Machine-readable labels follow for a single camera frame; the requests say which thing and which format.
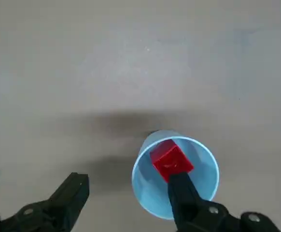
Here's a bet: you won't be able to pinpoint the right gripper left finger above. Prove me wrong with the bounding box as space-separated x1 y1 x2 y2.
0 172 90 232

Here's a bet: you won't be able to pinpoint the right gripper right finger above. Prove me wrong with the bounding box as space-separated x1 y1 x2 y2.
167 172 281 232

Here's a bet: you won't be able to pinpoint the blue plastic cup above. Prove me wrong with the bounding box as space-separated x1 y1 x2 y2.
131 130 220 220

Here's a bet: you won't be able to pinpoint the red block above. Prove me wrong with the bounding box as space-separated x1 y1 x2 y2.
149 139 195 183

